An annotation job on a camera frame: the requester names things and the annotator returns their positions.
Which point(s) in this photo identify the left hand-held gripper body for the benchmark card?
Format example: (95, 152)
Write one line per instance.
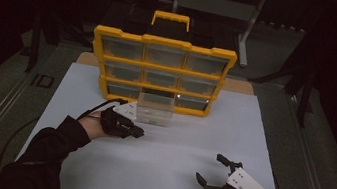
(117, 122)

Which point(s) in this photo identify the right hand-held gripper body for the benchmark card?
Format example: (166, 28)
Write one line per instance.
(242, 183)

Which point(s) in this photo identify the clear plastic drawer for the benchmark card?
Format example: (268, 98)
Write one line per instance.
(155, 114)

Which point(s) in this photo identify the yellow parts organizer cabinet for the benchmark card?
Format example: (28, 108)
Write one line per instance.
(164, 41)

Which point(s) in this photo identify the person's left hand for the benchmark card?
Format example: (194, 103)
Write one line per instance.
(92, 127)

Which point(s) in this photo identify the white table cover sheet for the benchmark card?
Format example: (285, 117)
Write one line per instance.
(161, 174)

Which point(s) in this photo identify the set of closed clear drawers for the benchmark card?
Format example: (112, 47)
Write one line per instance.
(122, 49)

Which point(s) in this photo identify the dark stand leg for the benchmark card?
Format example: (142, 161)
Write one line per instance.
(304, 101)

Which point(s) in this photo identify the grey metal stand frame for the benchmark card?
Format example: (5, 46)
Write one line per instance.
(216, 5)

